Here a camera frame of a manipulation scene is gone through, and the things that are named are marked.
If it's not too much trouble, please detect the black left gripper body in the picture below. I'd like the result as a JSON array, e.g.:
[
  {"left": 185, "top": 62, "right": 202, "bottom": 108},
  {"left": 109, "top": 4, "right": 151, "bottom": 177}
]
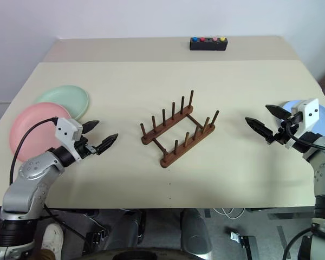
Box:
[{"left": 73, "top": 134, "right": 100, "bottom": 160}]

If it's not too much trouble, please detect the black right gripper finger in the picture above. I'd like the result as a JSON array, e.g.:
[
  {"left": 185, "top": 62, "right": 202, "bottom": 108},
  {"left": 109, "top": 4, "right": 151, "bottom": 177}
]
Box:
[
  {"left": 265, "top": 104, "right": 291, "bottom": 120},
  {"left": 244, "top": 116, "right": 275, "bottom": 141}
]

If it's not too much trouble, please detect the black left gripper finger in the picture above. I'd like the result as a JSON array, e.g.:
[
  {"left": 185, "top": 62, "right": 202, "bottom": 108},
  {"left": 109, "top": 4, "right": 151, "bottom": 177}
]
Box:
[
  {"left": 94, "top": 133, "right": 119, "bottom": 155},
  {"left": 82, "top": 120, "right": 100, "bottom": 135}
]

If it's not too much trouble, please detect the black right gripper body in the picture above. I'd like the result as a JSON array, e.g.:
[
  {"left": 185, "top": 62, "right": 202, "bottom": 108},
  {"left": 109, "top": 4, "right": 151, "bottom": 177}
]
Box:
[{"left": 265, "top": 113, "right": 301, "bottom": 146}]

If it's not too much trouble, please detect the brown wooden dish rack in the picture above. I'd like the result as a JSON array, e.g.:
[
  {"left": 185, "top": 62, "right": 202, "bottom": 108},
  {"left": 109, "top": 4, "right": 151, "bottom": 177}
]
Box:
[{"left": 140, "top": 89, "right": 220, "bottom": 169}]

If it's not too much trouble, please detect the pale green plate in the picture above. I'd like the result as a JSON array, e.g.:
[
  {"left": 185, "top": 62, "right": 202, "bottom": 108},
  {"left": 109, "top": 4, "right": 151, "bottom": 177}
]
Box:
[{"left": 32, "top": 84, "right": 90, "bottom": 121}]

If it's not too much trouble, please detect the pink red plate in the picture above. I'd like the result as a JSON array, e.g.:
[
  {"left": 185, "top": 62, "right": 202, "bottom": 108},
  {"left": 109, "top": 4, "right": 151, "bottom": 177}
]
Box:
[{"left": 9, "top": 102, "right": 73, "bottom": 163}]

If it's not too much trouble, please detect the dark grey rounded shell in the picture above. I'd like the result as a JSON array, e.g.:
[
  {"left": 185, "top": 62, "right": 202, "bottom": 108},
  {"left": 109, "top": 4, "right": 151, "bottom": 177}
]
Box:
[
  {"left": 178, "top": 209, "right": 211, "bottom": 252},
  {"left": 97, "top": 208, "right": 147, "bottom": 250}
]

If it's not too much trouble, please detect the white shoe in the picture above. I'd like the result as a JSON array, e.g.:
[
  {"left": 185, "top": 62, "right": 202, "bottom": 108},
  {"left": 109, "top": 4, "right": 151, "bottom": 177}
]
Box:
[{"left": 40, "top": 223, "right": 64, "bottom": 254}]

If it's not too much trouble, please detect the black button box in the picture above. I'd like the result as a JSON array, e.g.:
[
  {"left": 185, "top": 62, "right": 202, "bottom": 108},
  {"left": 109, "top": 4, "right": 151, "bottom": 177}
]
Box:
[{"left": 190, "top": 36, "right": 228, "bottom": 52}]

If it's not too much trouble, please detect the black metal stand base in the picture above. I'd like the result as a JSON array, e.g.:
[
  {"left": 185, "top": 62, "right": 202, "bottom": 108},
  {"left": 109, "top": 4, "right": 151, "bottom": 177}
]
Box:
[{"left": 224, "top": 226, "right": 257, "bottom": 260}]

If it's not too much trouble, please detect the brown trouser leg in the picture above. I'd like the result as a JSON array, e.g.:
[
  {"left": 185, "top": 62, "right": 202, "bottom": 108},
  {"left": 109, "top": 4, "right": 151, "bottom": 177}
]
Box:
[{"left": 39, "top": 249, "right": 57, "bottom": 260}]

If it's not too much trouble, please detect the dark rounded shape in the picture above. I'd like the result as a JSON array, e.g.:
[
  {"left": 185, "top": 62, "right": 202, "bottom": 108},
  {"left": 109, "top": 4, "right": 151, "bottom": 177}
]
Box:
[{"left": 81, "top": 245, "right": 215, "bottom": 260}]

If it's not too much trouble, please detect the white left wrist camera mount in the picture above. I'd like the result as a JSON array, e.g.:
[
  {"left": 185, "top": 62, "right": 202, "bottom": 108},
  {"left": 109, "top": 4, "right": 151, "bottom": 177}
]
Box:
[{"left": 55, "top": 117, "right": 84, "bottom": 161}]

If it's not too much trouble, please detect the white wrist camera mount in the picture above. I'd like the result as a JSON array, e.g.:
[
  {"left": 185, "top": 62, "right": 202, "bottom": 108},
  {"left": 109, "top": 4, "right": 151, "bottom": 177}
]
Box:
[
  {"left": 55, "top": 117, "right": 84, "bottom": 161},
  {"left": 285, "top": 97, "right": 320, "bottom": 150}
]

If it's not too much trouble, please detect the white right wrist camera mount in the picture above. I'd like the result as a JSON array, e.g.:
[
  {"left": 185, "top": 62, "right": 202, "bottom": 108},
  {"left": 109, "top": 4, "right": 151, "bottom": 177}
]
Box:
[{"left": 285, "top": 97, "right": 320, "bottom": 150}]

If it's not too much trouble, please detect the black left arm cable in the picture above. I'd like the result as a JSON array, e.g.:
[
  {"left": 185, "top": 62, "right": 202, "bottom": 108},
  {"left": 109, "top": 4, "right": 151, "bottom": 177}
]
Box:
[{"left": 9, "top": 116, "right": 59, "bottom": 189}]

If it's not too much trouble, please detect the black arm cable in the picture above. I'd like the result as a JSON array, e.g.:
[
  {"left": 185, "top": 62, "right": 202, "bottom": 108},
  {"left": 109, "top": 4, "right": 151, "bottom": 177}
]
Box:
[
  {"left": 283, "top": 119, "right": 325, "bottom": 152},
  {"left": 9, "top": 116, "right": 59, "bottom": 189}
]

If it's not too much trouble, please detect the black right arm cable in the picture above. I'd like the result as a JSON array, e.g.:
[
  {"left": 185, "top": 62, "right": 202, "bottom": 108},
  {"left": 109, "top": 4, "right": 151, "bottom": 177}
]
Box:
[{"left": 283, "top": 119, "right": 325, "bottom": 152}]

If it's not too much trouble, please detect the thin white cable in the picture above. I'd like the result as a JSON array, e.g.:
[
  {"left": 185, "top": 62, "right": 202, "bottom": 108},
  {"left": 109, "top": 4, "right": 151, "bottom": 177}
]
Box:
[{"left": 212, "top": 207, "right": 246, "bottom": 219}]

